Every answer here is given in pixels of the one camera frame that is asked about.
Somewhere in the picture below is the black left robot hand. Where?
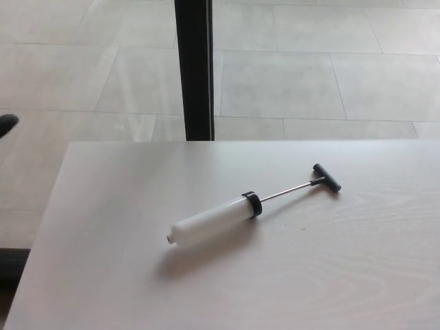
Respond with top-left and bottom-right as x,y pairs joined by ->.
0,114 -> 20,139

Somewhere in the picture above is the white air pump black handle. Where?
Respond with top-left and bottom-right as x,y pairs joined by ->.
167,163 -> 342,248

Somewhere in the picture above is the black vertical frame post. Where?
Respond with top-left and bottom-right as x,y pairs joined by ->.
174,0 -> 216,142

